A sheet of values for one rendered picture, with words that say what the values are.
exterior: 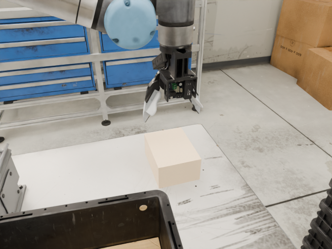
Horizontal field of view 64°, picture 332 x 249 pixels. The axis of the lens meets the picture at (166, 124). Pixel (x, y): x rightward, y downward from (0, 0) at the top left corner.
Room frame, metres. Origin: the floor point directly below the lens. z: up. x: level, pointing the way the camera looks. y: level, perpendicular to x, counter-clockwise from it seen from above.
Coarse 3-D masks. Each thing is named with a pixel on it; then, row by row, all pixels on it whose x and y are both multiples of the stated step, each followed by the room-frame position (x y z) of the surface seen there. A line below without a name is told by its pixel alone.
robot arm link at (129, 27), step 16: (16, 0) 0.39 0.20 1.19; (32, 0) 0.39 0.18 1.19; (48, 0) 0.39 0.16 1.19; (64, 0) 0.39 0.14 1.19; (80, 0) 0.39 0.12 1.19; (96, 0) 0.40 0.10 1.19; (112, 0) 0.41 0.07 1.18; (128, 0) 0.39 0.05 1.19; (144, 0) 0.41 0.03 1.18; (64, 16) 0.40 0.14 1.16; (80, 16) 0.40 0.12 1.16; (96, 16) 0.40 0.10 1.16; (112, 16) 0.38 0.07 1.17; (128, 16) 0.39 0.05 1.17; (144, 16) 0.39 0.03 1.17; (112, 32) 0.39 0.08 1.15; (128, 32) 0.39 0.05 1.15; (144, 32) 0.39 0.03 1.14; (128, 48) 0.39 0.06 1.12
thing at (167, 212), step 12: (144, 192) 0.29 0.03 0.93; (156, 192) 0.29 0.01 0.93; (72, 204) 0.26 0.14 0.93; (84, 204) 0.26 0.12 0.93; (96, 204) 0.26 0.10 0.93; (108, 204) 0.27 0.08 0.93; (120, 204) 0.27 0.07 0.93; (168, 204) 0.26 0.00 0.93; (0, 216) 0.24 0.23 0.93; (12, 216) 0.24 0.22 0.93; (24, 216) 0.24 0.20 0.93; (36, 216) 0.24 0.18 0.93; (48, 216) 0.25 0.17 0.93; (168, 216) 0.24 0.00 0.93; (168, 228) 0.22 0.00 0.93; (180, 240) 0.21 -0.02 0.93
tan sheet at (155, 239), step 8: (144, 240) 0.27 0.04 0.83; (152, 240) 0.27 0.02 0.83; (104, 248) 0.26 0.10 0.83; (112, 248) 0.26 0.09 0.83; (120, 248) 0.26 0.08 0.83; (128, 248) 0.26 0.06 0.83; (136, 248) 0.26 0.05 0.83; (144, 248) 0.26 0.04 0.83; (152, 248) 0.26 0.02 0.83; (160, 248) 0.26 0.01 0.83
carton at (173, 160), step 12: (156, 132) 0.67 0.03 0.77; (168, 132) 0.67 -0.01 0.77; (180, 132) 0.67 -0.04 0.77; (156, 144) 0.61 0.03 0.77; (168, 144) 0.61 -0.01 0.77; (180, 144) 0.61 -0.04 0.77; (156, 156) 0.56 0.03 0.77; (168, 156) 0.56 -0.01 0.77; (180, 156) 0.56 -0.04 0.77; (192, 156) 0.56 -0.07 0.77; (156, 168) 0.53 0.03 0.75; (168, 168) 0.52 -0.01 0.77; (180, 168) 0.53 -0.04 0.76; (192, 168) 0.54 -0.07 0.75; (156, 180) 0.54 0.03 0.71; (168, 180) 0.52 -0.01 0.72; (180, 180) 0.53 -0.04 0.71; (192, 180) 0.54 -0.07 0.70
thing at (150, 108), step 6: (156, 90) 0.58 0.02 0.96; (156, 96) 0.57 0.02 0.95; (144, 102) 0.59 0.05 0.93; (150, 102) 0.58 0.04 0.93; (156, 102) 0.56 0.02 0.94; (144, 108) 0.58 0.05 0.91; (150, 108) 0.56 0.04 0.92; (156, 108) 0.54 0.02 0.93; (144, 114) 0.57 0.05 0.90; (150, 114) 0.55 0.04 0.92; (144, 120) 0.57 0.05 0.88
